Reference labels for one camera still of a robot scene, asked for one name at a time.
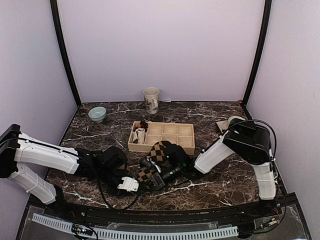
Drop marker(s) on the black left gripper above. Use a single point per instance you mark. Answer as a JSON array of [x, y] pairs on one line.
[[112, 192]]

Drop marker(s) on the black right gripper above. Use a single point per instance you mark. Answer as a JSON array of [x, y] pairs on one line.
[[158, 182]]

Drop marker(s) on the brown yellow argyle sock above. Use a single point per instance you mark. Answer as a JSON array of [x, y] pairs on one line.
[[157, 155]]

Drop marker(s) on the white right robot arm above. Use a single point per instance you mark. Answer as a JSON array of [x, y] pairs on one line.
[[249, 139]]

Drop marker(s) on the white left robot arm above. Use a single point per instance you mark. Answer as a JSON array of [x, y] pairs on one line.
[[17, 150]]

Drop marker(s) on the wooden compartment tray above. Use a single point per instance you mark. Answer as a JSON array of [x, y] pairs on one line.
[[181, 134]]

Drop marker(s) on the rolled white ribbed sock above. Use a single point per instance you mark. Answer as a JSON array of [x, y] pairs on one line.
[[139, 136]]

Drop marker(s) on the teal striped ceramic bowl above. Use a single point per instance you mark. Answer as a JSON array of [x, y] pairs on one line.
[[97, 114]]

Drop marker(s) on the rolled red argyle sock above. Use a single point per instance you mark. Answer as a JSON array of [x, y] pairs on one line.
[[143, 124]]

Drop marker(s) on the floral square plate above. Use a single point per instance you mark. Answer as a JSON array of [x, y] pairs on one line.
[[222, 125]]

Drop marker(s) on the green circuit board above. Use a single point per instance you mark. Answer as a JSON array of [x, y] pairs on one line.
[[81, 230]]

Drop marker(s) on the pale green bowl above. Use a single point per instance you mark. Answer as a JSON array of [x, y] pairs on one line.
[[235, 119]]

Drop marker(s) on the coral pattern ceramic mug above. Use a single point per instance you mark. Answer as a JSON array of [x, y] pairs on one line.
[[151, 99]]

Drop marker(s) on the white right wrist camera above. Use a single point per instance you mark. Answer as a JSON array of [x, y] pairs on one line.
[[155, 166]]

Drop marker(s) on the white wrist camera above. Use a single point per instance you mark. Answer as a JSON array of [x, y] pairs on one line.
[[155, 166], [128, 184]]

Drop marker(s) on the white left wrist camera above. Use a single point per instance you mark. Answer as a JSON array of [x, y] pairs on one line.
[[128, 184]]

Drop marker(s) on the white slotted cable duct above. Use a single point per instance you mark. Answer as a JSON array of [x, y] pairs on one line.
[[126, 231]]

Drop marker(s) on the black front table rail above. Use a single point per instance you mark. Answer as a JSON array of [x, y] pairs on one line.
[[238, 214]]

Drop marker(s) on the black left corner post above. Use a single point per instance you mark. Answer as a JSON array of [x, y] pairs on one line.
[[63, 51]]

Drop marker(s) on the black corner post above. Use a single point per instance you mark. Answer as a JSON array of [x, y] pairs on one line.
[[63, 51], [259, 51]]

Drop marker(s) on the black right corner post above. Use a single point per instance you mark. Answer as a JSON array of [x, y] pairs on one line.
[[259, 51]]

